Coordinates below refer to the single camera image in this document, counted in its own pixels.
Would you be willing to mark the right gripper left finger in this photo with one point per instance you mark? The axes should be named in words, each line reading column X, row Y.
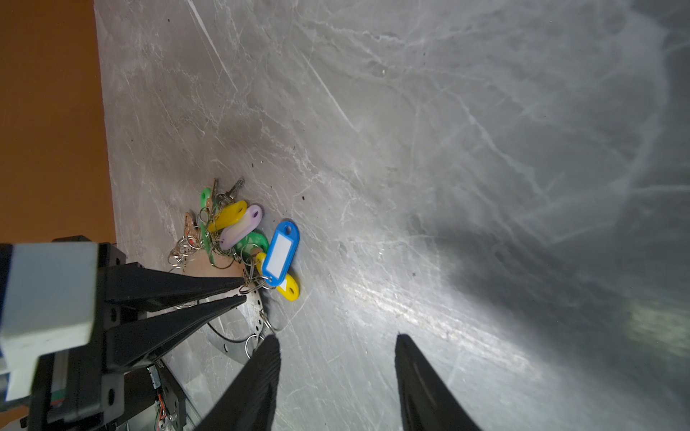
column 249, row 403

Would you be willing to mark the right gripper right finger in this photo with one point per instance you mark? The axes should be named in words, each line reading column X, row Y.
column 426, row 402

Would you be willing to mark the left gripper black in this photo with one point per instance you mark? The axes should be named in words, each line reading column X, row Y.
column 84, row 388

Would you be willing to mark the large metal band keyring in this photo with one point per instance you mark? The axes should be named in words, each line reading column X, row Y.
column 239, row 332

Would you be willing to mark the green key tag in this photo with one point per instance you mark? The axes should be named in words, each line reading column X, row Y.
column 211, row 204

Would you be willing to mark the blue key tag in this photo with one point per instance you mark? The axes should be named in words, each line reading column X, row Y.
column 282, row 250

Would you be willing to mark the purple key tag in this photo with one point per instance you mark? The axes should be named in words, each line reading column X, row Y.
column 232, row 235

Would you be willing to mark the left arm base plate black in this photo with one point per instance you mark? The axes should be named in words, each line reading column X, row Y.
column 154, row 400

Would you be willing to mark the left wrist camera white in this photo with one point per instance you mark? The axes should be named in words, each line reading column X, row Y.
column 48, row 306

